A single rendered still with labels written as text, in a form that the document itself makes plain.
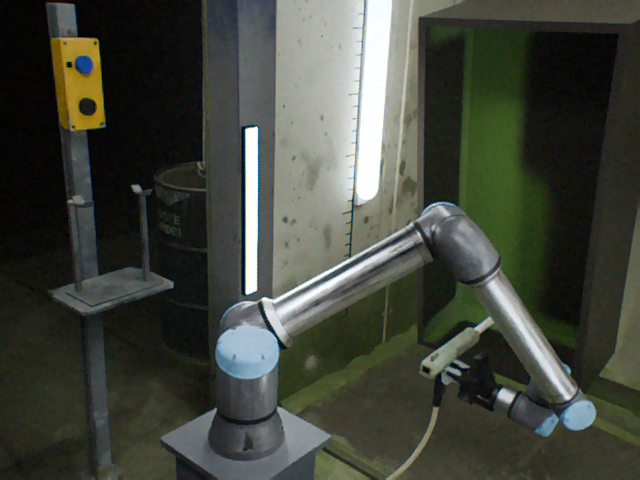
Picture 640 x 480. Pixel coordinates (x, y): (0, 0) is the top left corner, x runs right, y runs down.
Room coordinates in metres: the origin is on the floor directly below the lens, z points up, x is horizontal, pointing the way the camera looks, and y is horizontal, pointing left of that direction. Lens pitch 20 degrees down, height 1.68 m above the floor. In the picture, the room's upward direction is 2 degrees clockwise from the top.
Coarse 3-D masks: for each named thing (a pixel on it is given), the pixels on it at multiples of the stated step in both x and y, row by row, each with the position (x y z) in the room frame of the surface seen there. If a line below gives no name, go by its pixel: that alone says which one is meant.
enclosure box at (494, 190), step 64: (512, 0) 2.32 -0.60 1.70; (576, 0) 2.20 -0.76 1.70; (448, 64) 2.34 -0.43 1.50; (512, 64) 2.37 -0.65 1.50; (576, 64) 2.24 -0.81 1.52; (448, 128) 2.38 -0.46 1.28; (512, 128) 2.39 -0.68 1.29; (576, 128) 2.25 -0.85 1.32; (448, 192) 2.42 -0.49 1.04; (512, 192) 2.41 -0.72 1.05; (576, 192) 2.27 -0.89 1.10; (512, 256) 2.43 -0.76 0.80; (576, 256) 2.28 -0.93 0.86; (448, 320) 2.47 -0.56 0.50; (576, 320) 2.30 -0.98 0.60
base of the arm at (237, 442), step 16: (224, 416) 1.40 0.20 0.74; (272, 416) 1.42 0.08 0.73; (224, 432) 1.39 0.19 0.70; (240, 432) 1.38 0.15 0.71; (256, 432) 1.38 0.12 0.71; (272, 432) 1.41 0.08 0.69; (224, 448) 1.37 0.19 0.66; (240, 448) 1.37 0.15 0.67; (256, 448) 1.37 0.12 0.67; (272, 448) 1.39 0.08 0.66
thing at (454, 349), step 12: (480, 324) 2.10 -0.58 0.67; (456, 336) 1.99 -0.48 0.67; (468, 336) 2.00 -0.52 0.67; (444, 348) 1.91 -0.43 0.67; (456, 348) 1.92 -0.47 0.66; (468, 348) 1.98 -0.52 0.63; (432, 360) 1.83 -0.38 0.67; (444, 360) 1.85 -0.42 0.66; (420, 372) 1.83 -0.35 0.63; (432, 372) 1.80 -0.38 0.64; (444, 384) 1.91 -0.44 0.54
